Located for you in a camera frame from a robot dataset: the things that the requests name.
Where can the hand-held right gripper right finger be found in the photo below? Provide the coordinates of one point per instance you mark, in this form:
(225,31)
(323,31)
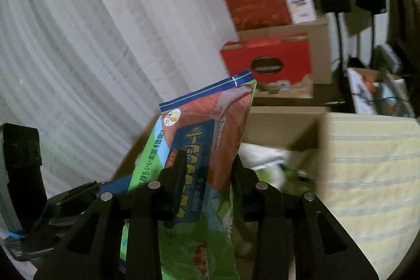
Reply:
(241,188)

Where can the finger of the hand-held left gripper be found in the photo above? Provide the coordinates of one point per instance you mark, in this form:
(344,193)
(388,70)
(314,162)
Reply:
(75,198)

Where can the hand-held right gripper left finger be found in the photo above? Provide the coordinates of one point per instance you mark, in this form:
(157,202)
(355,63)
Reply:
(177,181)

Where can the white patterned bag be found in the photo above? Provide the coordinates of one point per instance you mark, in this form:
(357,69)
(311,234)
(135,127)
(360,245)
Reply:
(262,153)

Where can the green snack zip bag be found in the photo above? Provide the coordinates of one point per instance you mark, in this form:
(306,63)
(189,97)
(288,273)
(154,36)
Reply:
(203,142)

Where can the cardboard tray box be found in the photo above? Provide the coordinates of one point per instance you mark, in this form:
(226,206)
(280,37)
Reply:
(279,125)

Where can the white curtain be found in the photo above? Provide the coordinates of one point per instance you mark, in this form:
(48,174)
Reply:
(65,53)

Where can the yellow checked tablecloth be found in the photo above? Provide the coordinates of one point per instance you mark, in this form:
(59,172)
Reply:
(367,185)

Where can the red collection gift bag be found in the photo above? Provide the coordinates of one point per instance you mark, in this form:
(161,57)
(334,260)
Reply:
(262,50)

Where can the large brown cardboard box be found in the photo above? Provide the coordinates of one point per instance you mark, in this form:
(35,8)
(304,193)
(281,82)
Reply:
(320,50)

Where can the open box of clutter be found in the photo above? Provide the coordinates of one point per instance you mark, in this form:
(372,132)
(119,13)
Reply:
(377,93)

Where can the red patterned gift bag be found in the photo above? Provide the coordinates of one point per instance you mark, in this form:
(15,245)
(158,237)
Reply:
(256,1)

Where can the white pink pouch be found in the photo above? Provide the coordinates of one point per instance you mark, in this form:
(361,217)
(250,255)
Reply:
(299,1)

